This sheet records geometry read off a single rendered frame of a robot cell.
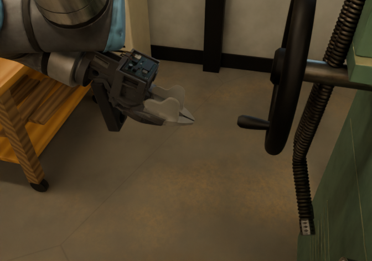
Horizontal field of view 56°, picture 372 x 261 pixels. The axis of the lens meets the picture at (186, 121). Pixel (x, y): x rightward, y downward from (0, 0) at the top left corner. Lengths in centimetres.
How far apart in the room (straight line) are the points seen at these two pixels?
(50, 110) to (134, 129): 39
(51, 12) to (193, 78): 159
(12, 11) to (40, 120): 103
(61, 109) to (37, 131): 15
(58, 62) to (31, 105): 101
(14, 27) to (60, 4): 11
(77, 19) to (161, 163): 112
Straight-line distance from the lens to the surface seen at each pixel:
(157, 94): 63
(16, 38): 51
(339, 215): 84
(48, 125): 151
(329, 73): 59
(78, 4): 42
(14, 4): 51
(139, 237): 130
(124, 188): 143
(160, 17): 203
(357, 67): 53
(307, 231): 67
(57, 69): 61
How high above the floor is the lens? 112
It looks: 42 degrees down
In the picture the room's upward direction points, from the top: straight up
